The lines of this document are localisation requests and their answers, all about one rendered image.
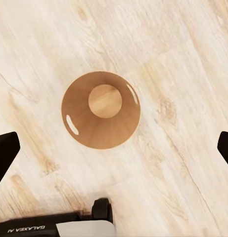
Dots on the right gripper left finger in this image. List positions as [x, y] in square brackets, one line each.
[9, 148]

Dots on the trash can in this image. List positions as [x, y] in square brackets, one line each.
[103, 107]

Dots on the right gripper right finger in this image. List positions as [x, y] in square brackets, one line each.
[223, 145]

